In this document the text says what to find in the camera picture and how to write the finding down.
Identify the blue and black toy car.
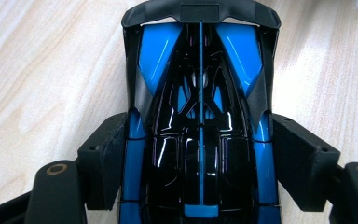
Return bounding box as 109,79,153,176
118,0,282,224

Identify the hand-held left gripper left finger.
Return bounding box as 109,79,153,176
77,112,129,212

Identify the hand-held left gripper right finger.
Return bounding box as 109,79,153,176
271,112,341,213

